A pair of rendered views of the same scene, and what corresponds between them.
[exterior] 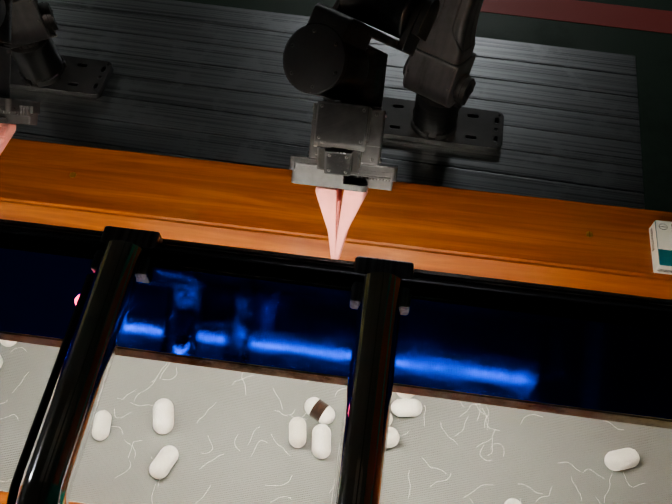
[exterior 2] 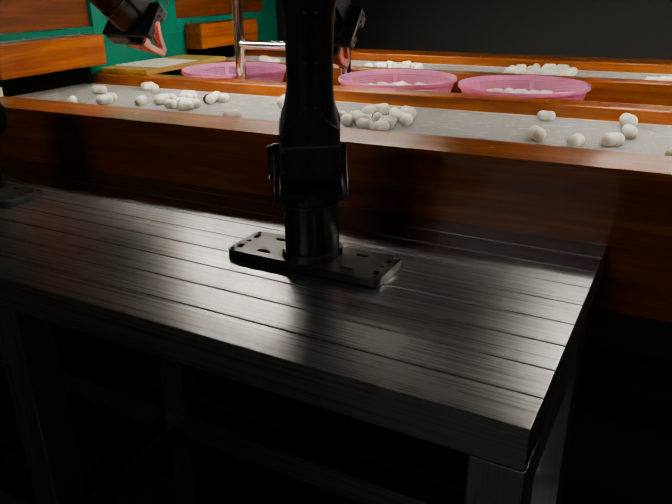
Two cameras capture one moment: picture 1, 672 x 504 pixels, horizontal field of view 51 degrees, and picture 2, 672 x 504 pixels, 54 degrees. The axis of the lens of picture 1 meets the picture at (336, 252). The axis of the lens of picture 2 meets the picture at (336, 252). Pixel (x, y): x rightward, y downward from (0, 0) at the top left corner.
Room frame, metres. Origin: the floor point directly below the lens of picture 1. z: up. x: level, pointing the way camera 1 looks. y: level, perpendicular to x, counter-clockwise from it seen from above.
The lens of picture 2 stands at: (1.45, 0.70, 0.98)
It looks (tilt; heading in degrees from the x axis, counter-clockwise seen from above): 22 degrees down; 199
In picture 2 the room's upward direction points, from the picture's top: 1 degrees counter-clockwise
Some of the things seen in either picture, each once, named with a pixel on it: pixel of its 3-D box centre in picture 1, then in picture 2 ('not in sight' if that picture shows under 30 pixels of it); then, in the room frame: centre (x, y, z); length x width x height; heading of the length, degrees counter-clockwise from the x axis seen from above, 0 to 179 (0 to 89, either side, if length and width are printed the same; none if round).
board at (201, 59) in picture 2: not in sight; (166, 63); (-0.13, -0.30, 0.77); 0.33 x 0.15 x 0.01; 172
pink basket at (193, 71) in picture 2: not in sight; (236, 87); (-0.10, -0.09, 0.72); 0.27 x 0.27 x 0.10
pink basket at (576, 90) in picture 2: not in sight; (520, 106); (-0.01, 0.63, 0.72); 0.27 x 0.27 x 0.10
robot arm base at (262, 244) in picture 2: (36, 55); (311, 229); (0.78, 0.45, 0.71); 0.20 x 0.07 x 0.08; 80
